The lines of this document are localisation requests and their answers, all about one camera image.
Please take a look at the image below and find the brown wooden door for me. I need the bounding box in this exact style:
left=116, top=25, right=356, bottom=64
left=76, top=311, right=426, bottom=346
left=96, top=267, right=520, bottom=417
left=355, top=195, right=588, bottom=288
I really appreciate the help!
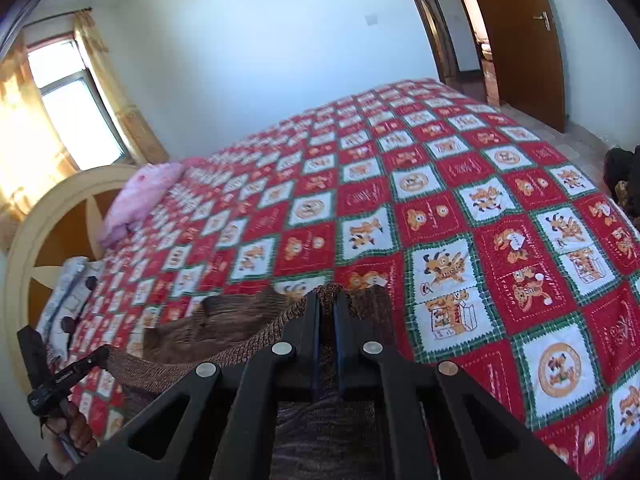
left=457, top=0, right=569, bottom=134

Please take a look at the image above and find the brown knitted sweater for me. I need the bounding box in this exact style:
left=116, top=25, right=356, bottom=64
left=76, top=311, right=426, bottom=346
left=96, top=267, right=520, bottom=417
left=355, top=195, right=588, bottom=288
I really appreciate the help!
left=102, top=282, right=401, bottom=480

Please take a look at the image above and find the curtain rod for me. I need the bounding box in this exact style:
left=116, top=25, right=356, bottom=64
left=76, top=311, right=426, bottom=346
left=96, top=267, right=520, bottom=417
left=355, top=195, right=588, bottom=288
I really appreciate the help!
left=24, top=6, right=95, bottom=28

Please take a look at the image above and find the pink pillow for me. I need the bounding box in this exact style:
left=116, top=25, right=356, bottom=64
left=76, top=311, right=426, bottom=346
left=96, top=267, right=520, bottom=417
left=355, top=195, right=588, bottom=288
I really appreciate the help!
left=100, top=157, right=207, bottom=249

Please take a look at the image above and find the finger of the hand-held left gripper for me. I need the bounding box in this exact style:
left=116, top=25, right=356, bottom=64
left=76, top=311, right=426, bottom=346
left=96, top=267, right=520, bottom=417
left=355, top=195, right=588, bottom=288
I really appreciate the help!
left=52, top=346, right=111, bottom=387

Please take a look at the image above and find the white pillow with dark dots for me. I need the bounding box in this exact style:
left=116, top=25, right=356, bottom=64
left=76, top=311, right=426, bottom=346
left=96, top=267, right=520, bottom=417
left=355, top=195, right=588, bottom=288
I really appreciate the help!
left=44, top=262, right=107, bottom=361

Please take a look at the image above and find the person's left hand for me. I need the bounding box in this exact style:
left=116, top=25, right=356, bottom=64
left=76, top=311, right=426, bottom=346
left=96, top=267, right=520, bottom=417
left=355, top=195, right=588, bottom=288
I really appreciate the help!
left=42, top=402, right=100, bottom=476

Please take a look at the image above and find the cream and wood headboard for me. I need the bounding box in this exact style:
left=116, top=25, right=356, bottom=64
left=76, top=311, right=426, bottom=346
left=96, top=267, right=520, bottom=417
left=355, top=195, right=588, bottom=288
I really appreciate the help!
left=2, top=164, right=147, bottom=376

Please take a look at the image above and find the window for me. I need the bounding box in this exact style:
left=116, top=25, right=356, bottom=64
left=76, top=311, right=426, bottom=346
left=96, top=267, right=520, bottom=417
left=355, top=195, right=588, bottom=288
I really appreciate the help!
left=25, top=32, right=132, bottom=172

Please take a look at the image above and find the red checked printed bedspread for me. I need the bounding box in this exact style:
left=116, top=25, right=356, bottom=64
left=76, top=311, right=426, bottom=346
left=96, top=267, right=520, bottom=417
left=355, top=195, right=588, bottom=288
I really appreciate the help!
left=37, top=77, right=640, bottom=480

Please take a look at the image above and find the wide yellow curtain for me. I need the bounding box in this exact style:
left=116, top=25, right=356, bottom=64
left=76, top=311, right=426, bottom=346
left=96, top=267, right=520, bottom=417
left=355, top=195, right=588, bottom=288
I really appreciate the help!
left=0, top=30, right=82, bottom=251

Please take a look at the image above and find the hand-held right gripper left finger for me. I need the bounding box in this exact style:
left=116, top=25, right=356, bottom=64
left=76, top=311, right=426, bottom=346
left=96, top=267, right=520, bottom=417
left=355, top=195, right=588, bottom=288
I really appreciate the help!
left=65, top=290, right=323, bottom=480

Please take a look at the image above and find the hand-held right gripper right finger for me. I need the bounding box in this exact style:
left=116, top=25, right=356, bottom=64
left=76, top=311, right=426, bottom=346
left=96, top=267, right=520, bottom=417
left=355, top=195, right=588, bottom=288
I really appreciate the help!
left=332, top=291, right=584, bottom=480

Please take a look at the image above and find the narrow yellow curtain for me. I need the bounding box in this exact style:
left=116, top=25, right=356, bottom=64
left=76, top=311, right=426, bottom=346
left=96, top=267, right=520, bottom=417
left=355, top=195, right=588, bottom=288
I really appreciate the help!
left=71, top=10, right=171, bottom=166

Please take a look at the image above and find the black bag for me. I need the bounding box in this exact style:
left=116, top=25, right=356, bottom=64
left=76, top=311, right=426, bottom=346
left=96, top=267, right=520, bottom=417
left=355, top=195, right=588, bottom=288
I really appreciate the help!
left=602, top=145, right=640, bottom=207

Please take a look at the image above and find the brown door frame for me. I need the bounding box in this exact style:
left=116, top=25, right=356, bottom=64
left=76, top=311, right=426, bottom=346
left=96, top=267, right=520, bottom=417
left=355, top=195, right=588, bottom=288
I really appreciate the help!
left=397, top=0, right=501, bottom=106

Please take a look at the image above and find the blue grey patterned pillow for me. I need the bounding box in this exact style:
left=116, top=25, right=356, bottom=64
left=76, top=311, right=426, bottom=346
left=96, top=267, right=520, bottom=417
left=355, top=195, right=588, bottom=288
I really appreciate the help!
left=39, top=256, right=91, bottom=333

